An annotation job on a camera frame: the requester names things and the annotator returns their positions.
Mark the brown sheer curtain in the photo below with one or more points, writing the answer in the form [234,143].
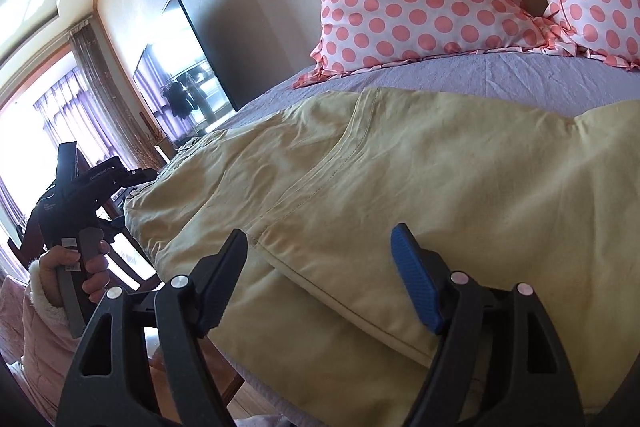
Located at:
[107,82]

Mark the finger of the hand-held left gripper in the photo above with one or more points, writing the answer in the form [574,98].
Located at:
[131,197]

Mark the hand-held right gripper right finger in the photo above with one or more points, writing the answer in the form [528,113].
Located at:
[417,277]

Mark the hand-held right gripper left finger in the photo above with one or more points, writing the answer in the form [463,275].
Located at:
[220,287]

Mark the beige yellow pants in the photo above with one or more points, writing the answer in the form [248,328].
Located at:
[380,187]

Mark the person's left hand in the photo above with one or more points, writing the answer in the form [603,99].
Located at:
[87,269]

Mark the black flat screen television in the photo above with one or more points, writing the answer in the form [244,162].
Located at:
[195,72]

